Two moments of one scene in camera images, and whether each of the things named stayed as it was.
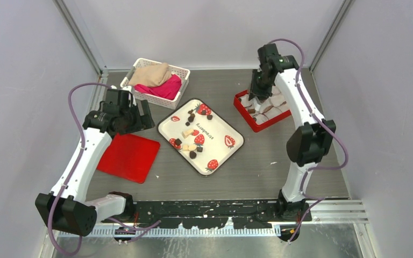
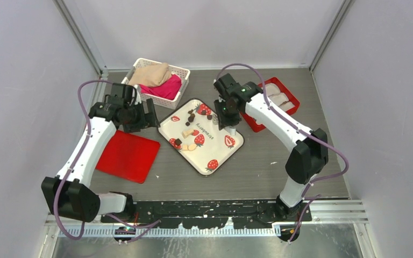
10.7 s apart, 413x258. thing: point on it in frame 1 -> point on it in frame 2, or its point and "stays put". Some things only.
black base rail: x=243 y=214 stays put
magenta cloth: x=168 y=89 stays put
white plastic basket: x=157 y=83 stays put
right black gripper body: x=260 y=87 -> x=227 y=115
